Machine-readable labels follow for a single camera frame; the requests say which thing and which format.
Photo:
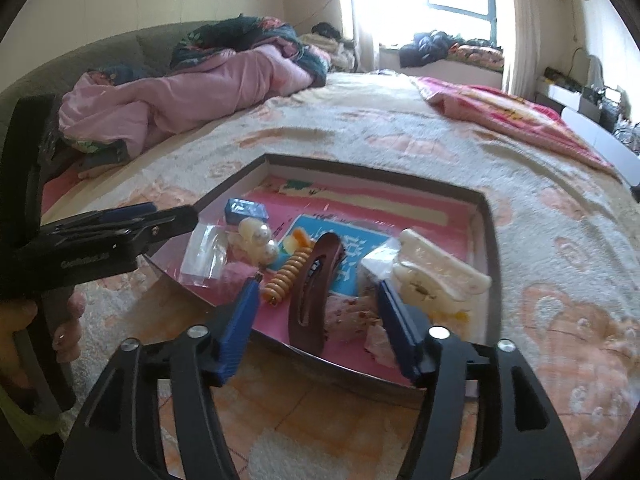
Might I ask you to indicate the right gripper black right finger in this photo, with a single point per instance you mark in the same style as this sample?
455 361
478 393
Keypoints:
518 434

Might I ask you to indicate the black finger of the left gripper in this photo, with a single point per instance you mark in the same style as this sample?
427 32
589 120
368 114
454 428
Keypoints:
108 242

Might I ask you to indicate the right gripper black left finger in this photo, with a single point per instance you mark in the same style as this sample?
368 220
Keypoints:
118 433

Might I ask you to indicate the clear plastic zip bag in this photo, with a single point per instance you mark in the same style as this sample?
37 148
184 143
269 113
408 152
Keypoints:
205 256

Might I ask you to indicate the pink fluffy hair clip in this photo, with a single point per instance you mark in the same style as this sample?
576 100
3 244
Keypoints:
234 275

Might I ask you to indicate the blue small box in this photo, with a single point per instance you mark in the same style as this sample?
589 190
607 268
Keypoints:
238 209

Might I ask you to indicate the white large claw clip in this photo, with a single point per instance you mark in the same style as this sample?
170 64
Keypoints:
427 277

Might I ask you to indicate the dotted sheer fabric bow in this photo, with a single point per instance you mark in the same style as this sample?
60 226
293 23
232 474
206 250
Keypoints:
349 318

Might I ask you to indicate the brown oval hair clip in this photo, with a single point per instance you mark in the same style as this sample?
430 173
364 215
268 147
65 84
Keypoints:
309 293

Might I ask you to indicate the white earring card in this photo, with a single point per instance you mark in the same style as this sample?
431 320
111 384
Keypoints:
376 266

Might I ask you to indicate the yellow item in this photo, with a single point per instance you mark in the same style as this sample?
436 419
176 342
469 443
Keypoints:
458 322

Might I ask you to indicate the pink floral duvet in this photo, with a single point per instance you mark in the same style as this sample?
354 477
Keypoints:
215 71

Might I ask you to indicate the green quilted headboard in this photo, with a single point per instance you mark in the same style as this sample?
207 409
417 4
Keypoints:
148 50

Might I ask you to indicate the pink book with blue label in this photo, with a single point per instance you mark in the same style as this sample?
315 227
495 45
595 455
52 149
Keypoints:
365 213

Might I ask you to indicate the dark shallow cardboard box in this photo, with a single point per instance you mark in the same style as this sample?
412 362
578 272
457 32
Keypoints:
348 362

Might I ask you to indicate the white low desk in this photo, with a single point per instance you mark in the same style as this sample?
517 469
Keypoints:
583 118

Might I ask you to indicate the pink red blanket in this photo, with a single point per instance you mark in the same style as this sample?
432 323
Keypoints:
512 116

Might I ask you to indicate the left white curtain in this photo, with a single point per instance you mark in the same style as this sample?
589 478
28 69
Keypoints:
358 24

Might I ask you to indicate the white curtain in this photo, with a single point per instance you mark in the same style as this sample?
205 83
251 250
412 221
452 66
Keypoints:
521 46
358 24

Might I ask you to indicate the dark clothes pile on sill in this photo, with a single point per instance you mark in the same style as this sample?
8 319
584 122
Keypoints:
430 47

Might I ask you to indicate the right white curtain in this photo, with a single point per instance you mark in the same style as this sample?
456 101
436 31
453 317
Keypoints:
521 46

